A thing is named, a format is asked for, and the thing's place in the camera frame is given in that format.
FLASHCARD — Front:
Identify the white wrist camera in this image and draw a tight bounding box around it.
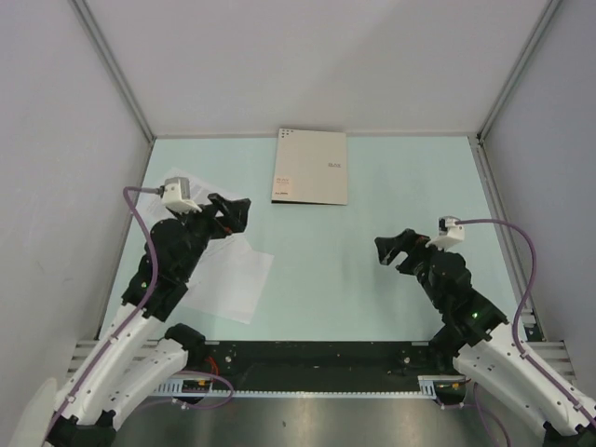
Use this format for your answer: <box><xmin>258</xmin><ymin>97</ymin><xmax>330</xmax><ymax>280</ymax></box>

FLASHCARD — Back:
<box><xmin>160</xmin><ymin>177</ymin><xmax>201</xmax><ymax>214</ymax></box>
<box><xmin>426</xmin><ymin>216</ymin><xmax>465</xmax><ymax>251</ymax></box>

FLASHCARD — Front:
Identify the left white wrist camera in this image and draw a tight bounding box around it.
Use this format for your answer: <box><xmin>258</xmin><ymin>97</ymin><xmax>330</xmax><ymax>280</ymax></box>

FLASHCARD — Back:
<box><xmin>160</xmin><ymin>177</ymin><xmax>201</xmax><ymax>214</ymax></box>

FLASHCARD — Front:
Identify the bottom white paper sheet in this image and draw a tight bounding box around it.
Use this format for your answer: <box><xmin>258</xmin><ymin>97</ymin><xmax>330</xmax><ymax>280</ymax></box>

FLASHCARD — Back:
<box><xmin>183</xmin><ymin>235</ymin><xmax>274</xmax><ymax>324</ymax></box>

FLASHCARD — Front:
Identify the left aluminium corner post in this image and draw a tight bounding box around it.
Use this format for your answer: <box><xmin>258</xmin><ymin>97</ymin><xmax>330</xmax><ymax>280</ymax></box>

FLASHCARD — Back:
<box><xmin>67</xmin><ymin>0</ymin><xmax>156</xmax><ymax>145</ymax></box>

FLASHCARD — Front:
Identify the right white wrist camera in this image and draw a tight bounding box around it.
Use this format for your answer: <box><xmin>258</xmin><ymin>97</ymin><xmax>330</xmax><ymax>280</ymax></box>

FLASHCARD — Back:
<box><xmin>426</xmin><ymin>216</ymin><xmax>465</xmax><ymax>251</ymax></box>

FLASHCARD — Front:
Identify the right aluminium side rail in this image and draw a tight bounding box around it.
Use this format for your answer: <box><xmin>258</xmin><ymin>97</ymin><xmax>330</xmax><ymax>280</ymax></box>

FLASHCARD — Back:
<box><xmin>467</xmin><ymin>135</ymin><xmax>547</xmax><ymax>343</ymax></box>

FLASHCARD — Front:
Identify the grey slotted cable duct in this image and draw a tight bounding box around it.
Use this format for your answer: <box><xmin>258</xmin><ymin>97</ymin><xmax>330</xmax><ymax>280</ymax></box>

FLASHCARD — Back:
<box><xmin>150</xmin><ymin>375</ymin><xmax>469</xmax><ymax>400</ymax></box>

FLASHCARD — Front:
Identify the black clip folder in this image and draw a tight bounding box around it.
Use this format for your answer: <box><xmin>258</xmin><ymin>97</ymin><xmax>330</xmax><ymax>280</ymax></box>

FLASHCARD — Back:
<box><xmin>271</xmin><ymin>129</ymin><xmax>348</xmax><ymax>206</ymax></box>

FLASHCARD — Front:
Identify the printed paper sheet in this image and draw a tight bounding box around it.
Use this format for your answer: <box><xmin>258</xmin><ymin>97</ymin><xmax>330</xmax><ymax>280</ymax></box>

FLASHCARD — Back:
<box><xmin>137</xmin><ymin>168</ymin><xmax>241</xmax><ymax>224</ymax></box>

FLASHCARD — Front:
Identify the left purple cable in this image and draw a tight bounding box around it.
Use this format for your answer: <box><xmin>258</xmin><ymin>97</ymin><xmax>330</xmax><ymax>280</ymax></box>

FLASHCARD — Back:
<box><xmin>45</xmin><ymin>184</ymin><xmax>237</xmax><ymax>439</ymax></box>

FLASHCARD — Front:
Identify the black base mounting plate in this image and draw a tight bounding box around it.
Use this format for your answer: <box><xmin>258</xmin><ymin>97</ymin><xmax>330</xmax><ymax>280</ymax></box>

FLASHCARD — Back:
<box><xmin>205</xmin><ymin>341</ymin><xmax>456</xmax><ymax>388</ymax></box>

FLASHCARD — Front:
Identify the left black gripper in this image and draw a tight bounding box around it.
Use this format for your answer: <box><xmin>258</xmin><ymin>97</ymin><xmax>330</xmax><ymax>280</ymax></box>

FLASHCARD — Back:
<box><xmin>172</xmin><ymin>193</ymin><xmax>251</xmax><ymax>278</ymax></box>

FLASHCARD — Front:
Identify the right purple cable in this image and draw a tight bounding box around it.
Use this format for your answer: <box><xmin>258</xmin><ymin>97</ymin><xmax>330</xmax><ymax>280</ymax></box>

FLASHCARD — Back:
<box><xmin>440</xmin><ymin>218</ymin><xmax>596</xmax><ymax>447</ymax></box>

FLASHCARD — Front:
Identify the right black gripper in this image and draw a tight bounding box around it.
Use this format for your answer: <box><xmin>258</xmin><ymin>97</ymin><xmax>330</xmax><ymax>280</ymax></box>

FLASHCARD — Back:
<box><xmin>373</xmin><ymin>229</ymin><xmax>450</xmax><ymax>309</ymax></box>

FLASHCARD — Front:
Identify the right aluminium corner post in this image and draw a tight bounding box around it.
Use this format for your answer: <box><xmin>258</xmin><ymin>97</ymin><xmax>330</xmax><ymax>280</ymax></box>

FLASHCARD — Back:
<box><xmin>476</xmin><ymin>0</ymin><xmax>563</xmax><ymax>142</ymax></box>

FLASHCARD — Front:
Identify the aluminium corner post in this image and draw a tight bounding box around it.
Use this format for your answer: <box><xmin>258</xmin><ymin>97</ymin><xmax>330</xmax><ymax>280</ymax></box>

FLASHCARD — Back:
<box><xmin>67</xmin><ymin>0</ymin><xmax>156</xmax><ymax>145</ymax></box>
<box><xmin>476</xmin><ymin>0</ymin><xmax>563</xmax><ymax>142</ymax></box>

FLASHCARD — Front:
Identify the purple cable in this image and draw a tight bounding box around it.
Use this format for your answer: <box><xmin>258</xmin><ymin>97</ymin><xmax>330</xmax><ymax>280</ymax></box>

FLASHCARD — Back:
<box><xmin>45</xmin><ymin>184</ymin><xmax>237</xmax><ymax>439</ymax></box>
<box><xmin>440</xmin><ymin>218</ymin><xmax>596</xmax><ymax>447</ymax></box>

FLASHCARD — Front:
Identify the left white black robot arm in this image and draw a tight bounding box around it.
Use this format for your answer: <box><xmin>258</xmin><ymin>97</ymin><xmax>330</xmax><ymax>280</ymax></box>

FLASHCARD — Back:
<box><xmin>45</xmin><ymin>193</ymin><xmax>251</xmax><ymax>446</ymax></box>

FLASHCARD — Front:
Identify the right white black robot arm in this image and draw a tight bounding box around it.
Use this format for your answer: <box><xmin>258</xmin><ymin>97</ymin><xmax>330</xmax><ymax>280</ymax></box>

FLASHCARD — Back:
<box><xmin>374</xmin><ymin>229</ymin><xmax>595</xmax><ymax>446</ymax></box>

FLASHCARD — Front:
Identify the aluminium front frame rail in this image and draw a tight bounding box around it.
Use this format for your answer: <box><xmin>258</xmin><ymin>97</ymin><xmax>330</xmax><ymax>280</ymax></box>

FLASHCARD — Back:
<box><xmin>66</xmin><ymin>337</ymin><xmax>576</xmax><ymax>381</ymax></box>

